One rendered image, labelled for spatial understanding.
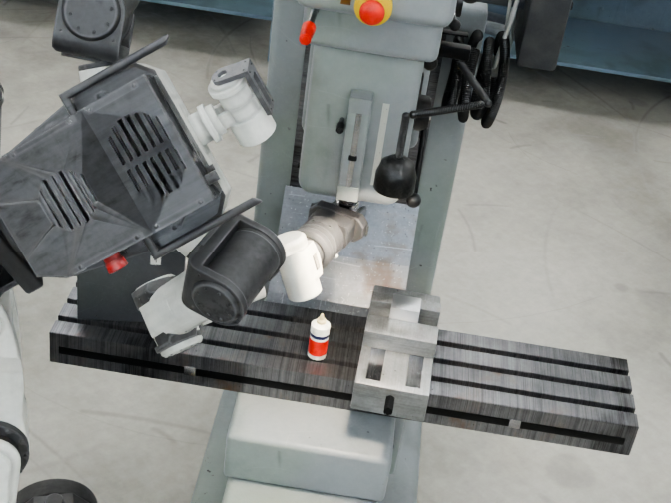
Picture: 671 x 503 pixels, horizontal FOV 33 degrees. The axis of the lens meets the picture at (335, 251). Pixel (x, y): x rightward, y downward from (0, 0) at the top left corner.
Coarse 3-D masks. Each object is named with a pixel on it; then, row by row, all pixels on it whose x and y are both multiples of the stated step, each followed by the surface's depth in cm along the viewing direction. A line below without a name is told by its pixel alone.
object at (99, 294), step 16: (144, 256) 236; (176, 256) 236; (96, 272) 237; (128, 272) 238; (144, 272) 238; (160, 272) 238; (176, 272) 238; (80, 288) 239; (96, 288) 239; (112, 288) 239; (128, 288) 240; (80, 304) 241; (96, 304) 241; (112, 304) 242; (128, 304) 242; (112, 320) 244; (128, 320) 244
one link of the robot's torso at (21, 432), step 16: (0, 304) 175; (16, 304) 193; (0, 320) 176; (16, 320) 191; (0, 336) 178; (16, 336) 182; (0, 352) 179; (16, 352) 180; (0, 368) 183; (16, 368) 184; (0, 384) 186; (16, 384) 187; (0, 400) 188; (16, 400) 189; (0, 416) 190; (16, 416) 191; (0, 432) 190; (16, 432) 191; (16, 448) 191
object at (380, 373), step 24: (384, 288) 254; (384, 312) 245; (432, 312) 243; (360, 360) 232; (384, 360) 233; (408, 360) 234; (432, 360) 235; (360, 384) 226; (384, 384) 227; (408, 384) 228; (360, 408) 230; (408, 408) 228
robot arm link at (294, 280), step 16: (320, 240) 212; (288, 256) 206; (304, 256) 207; (320, 256) 212; (288, 272) 208; (304, 272) 208; (320, 272) 212; (288, 288) 210; (304, 288) 209; (320, 288) 211
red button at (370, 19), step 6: (372, 0) 178; (366, 6) 177; (372, 6) 177; (378, 6) 177; (360, 12) 178; (366, 12) 178; (372, 12) 178; (378, 12) 177; (384, 12) 178; (360, 18) 179; (366, 18) 178; (372, 18) 178; (378, 18) 178; (372, 24) 179
